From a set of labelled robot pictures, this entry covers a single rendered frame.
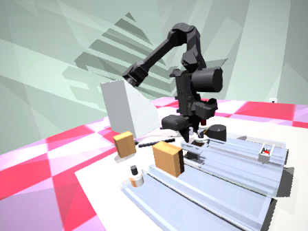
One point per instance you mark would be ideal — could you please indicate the tan cardboard box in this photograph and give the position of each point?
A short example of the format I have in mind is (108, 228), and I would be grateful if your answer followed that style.
(169, 158)

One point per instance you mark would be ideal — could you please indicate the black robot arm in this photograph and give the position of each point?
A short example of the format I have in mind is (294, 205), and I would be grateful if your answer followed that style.
(197, 77)

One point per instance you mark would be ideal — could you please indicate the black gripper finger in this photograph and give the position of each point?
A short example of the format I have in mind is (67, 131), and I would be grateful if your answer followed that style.
(195, 121)
(185, 132)

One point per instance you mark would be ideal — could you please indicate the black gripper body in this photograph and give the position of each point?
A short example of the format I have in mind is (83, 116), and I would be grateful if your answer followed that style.
(178, 122)

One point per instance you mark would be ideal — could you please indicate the white jar with black cap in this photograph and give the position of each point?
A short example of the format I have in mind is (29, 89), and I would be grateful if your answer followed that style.
(136, 178)

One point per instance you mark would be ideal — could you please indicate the tan wooden block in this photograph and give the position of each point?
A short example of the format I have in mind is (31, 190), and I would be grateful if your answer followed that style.
(124, 144)

